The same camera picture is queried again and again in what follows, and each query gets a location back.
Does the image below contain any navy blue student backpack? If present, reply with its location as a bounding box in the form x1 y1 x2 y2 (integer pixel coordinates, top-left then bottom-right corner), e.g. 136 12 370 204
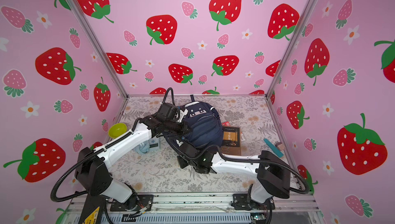
163 95 224 149

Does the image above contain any brown scroll marked book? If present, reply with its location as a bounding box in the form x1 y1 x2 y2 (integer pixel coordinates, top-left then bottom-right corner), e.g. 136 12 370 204
221 126 242 156

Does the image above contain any teal pen case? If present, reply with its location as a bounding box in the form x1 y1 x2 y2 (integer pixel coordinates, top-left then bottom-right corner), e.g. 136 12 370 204
263 138 284 158

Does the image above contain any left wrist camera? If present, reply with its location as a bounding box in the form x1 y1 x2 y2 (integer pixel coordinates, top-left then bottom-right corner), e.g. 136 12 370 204
177 108 188 123

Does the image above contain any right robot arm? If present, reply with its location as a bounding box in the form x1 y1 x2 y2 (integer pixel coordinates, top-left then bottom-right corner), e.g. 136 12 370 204
167 138 310 203

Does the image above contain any green lid clear jar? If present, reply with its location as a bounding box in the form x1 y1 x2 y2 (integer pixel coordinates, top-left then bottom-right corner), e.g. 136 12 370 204
108 123 128 139

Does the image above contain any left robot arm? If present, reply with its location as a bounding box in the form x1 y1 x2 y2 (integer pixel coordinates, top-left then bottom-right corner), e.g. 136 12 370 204
50 101 190 210

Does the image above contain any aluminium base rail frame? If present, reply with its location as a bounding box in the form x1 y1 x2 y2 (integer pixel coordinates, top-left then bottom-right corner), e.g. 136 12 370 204
59 192 326 224

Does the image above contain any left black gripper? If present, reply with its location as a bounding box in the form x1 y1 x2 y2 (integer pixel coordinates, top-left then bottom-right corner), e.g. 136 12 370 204
165 120 194 134

